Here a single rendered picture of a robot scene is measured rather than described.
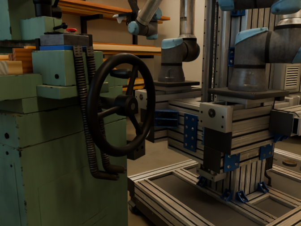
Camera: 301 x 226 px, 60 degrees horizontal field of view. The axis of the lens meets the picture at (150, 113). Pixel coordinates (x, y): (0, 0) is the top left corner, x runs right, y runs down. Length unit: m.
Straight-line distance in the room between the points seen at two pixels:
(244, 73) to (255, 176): 0.70
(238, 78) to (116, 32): 3.40
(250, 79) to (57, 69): 0.69
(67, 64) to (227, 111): 0.55
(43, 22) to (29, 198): 0.53
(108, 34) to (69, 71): 3.51
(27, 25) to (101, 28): 3.16
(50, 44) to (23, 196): 0.41
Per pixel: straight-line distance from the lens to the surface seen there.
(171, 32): 4.70
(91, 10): 3.48
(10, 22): 1.02
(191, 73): 4.43
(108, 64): 0.66
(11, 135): 0.77
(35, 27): 0.96
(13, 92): 0.72
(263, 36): 1.06
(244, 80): 1.05
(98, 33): 4.08
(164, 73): 1.41
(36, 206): 0.84
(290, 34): 1.04
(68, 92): 0.69
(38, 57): 0.77
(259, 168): 1.56
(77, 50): 0.70
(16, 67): 0.74
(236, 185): 1.45
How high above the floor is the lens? 0.94
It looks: 12 degrees down
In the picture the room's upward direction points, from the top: straight up
